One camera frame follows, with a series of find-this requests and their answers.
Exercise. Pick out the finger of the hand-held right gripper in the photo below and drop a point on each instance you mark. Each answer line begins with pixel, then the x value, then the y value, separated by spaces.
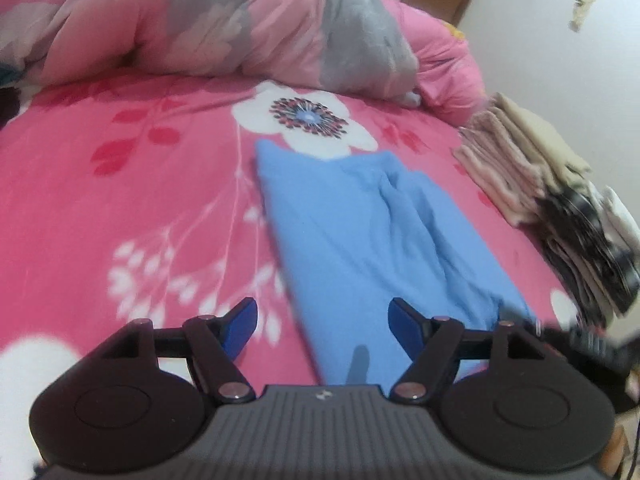
pixel 555 335

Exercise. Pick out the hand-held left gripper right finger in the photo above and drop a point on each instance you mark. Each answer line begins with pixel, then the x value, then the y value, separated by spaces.
pixel 402 325

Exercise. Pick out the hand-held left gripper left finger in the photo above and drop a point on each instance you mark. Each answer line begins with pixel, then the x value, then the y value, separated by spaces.
pixel 245 322

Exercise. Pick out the blue printed t-shirt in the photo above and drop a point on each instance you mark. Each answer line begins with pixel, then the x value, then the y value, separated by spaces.
pixel 360 235

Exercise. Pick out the black white plaid cloth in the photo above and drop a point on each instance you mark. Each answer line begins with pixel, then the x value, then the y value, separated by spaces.
pixel 580 240

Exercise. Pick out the white folded cloth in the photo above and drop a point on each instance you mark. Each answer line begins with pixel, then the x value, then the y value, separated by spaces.
pixel 620 215

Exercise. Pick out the light pink folded cloth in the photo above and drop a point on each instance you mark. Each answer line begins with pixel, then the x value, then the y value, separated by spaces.
pixel 500 195

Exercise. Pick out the pink floral bed sheet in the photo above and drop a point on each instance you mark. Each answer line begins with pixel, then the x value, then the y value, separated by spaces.
pixel 125 185

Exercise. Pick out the pink striped folded cloth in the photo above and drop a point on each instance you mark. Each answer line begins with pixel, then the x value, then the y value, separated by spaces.
pixel 500 150

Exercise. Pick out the pink grey floral quilt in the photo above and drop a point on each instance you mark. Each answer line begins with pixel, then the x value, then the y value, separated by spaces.
pixel 225 20

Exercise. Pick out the black garment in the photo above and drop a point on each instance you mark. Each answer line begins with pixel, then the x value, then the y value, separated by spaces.
pixel 7 107

